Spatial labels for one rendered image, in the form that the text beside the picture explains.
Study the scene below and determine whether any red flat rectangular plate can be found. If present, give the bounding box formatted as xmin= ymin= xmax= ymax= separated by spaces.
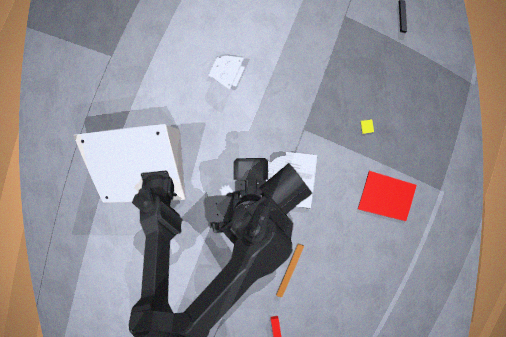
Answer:
xmin=357 ymin=170 xmax=417 ymax=221

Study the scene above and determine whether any red rectangular bar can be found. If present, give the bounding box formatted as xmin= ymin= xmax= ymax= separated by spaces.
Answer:
xmin=270 ymin=316 xmax=282 ymax=337

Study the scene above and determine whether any dark grey narrow bar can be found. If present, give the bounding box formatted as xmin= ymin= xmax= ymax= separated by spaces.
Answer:
xmin=398 ymin=0 xmax=407 ymax=33

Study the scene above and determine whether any orange flat bar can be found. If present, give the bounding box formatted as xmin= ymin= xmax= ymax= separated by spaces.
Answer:
xmin=276 ymin=244 xmax=304 ymax=297

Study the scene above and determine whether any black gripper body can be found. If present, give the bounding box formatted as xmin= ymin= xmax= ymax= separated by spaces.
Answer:
xmin=233 ymin=158 xmax=268 ymax=211

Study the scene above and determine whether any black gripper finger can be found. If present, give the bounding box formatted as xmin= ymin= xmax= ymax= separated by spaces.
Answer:
xmin=235 ymin=180 xmax=266 ymax=191

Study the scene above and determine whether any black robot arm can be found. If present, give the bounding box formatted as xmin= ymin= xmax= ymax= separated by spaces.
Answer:
xmin=128 ymin=163 xmax=312 ymax=337

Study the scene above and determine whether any yellow flat square plate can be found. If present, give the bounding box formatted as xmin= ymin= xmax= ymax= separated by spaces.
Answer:
xmin=360 ymin=120 xmax=374 ymax=134

